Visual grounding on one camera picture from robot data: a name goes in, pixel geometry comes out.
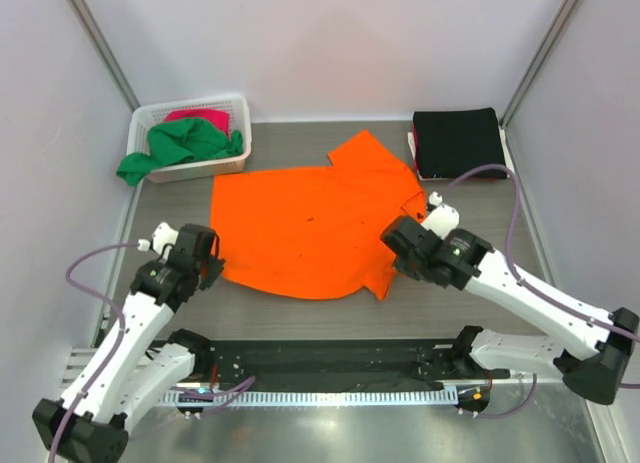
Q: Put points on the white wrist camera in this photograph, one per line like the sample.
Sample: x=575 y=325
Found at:
x=161 y=242
x=441 y=218

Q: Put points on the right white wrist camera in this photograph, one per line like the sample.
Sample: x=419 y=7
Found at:
x=441 y=218

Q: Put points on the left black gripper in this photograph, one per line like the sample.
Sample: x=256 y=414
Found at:
x=215 y=268

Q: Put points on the aluminium frame post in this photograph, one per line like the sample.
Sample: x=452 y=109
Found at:
x=90 y=26
x=559 y=23

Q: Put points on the folded pink t shirt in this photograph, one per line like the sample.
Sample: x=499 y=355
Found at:
x=413 y=146

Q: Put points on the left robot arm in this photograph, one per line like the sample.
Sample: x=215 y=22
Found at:
x=93 y=419

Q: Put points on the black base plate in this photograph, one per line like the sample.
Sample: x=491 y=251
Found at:
x=341 y=366

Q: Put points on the right aluminium frame post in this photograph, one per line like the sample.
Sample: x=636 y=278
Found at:
x=559 y=23

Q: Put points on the folded black t shirt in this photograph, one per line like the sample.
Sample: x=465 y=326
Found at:
x=450 y=143

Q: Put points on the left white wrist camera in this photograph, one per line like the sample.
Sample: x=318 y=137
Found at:
x=161 y=242

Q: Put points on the white slotted cable duct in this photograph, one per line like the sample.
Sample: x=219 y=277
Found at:
x=448 y=396

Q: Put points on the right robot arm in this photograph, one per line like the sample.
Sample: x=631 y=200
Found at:
x=588 y=348

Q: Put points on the aluminium front rail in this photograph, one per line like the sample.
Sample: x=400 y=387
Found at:
x=78 y=360

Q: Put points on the folded white t shirt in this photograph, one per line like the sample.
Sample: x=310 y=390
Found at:
x=507 y=157

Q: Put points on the white plastic basket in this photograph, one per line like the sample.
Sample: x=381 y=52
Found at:
x=147 y=116

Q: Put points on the left aluminium frame post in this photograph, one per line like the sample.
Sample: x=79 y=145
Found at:
x=90 y=26

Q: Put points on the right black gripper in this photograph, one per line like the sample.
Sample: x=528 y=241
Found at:
x=404 y=265

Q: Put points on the orange t shirt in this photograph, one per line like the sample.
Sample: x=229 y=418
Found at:
x=314 y=233

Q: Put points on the green t shirt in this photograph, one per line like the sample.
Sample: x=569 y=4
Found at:
x=184 y=141

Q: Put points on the pink t shirt in basket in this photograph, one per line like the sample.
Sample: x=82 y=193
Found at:
x=219 y=119

